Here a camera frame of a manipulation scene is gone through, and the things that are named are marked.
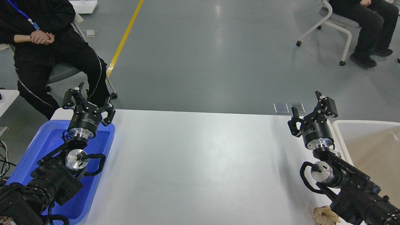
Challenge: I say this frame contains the white floor box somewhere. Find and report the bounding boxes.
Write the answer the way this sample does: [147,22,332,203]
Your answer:
[69,0,98,14]

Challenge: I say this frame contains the person in black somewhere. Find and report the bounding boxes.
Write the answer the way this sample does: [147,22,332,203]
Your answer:
[0,0,109,119]
[329,0,399,68]

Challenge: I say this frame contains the beige plastic bin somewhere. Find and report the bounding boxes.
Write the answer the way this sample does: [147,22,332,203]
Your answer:
[332,120,400,207]

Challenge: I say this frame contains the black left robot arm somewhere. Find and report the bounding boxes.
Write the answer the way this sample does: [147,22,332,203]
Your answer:
[0,83,116,225]

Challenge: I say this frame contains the grey chair white frame right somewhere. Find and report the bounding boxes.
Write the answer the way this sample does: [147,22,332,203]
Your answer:
[296,0,361,66]

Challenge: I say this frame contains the right metal floor plate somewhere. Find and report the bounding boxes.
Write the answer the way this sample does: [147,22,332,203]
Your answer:
[290,103,306,114]

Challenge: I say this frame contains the person in black left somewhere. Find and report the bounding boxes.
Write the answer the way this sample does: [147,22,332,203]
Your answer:
[0,0,109,119]

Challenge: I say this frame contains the person in black right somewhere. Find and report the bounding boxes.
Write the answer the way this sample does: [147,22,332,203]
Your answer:
[329,0,399,68]

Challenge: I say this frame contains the grey chair white frame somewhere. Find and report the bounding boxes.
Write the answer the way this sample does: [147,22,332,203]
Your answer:
[1,14,118,99]
[296,0,361,66]

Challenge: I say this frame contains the grey chair white frame left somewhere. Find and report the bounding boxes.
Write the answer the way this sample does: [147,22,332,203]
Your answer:
[1,14,118,99]

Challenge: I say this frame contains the white side table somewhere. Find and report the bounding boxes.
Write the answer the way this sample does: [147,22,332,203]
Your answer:
[0,89,19,116]

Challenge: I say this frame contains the brown paper ball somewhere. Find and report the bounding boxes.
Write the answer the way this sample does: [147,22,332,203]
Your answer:
[312,205,341,225]

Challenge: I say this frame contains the metal floor plate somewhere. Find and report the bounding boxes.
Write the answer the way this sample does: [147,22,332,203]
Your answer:
[274,103,289,114]
[290,103,306,114]

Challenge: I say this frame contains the left metal floor plate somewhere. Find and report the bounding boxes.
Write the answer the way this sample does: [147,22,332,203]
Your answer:
[274,103,289,114]

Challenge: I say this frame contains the black cables at left edge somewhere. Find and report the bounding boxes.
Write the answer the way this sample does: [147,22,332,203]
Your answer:
[0,140,17,178]

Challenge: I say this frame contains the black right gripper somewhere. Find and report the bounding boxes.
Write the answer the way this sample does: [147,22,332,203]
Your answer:
[287,91,338,150]

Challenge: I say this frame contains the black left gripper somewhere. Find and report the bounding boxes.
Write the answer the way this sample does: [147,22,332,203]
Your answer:
[62,82,116,140]

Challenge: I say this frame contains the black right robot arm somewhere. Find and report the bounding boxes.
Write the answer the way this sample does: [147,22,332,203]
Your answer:
[287,91,400,225]

